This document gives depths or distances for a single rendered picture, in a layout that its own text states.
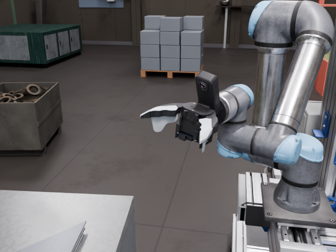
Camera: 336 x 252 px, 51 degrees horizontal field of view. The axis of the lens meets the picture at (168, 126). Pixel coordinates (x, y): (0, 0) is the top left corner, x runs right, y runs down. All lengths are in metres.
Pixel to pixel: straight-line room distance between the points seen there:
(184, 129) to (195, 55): 6.58
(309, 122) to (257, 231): 1.13
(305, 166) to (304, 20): 0.44
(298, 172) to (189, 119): 0.52
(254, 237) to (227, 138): 1.57
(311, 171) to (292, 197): 0.11
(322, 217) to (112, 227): 0.66
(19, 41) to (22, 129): 5.33
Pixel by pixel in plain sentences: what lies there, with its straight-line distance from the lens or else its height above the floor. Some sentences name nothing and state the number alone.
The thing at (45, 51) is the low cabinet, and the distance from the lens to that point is 8.93.
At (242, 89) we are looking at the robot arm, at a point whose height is 1.47.
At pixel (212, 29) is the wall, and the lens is 11.87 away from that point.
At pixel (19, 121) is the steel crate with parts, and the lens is 3.99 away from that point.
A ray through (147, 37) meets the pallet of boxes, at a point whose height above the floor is 0.83.
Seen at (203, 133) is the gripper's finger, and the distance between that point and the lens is 0.68.
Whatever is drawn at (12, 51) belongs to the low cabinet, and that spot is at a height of 0.37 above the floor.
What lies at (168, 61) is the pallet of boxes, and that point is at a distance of 7.45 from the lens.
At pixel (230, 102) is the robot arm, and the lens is 0.86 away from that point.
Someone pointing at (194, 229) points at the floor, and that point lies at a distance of 2.81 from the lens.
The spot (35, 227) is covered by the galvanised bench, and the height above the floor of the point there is 1.05.
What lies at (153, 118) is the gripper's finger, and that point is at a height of 1.45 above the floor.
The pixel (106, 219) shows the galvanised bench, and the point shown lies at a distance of 1.13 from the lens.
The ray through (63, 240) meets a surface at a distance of 1.04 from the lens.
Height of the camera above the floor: 1.71
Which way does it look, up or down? 21 degrees down
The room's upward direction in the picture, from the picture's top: straight up
